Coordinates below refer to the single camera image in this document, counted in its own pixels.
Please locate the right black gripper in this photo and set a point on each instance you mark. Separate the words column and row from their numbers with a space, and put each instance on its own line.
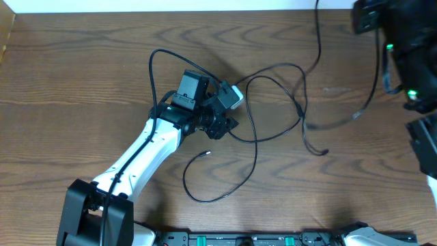
column 367, row 16

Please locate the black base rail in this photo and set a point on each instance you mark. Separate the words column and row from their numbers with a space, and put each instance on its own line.
column 357, row 234

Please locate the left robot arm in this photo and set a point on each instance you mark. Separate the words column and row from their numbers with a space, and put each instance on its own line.
column 101, row 212

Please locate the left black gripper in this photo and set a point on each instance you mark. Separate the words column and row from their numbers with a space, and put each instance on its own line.
column 222, row 130

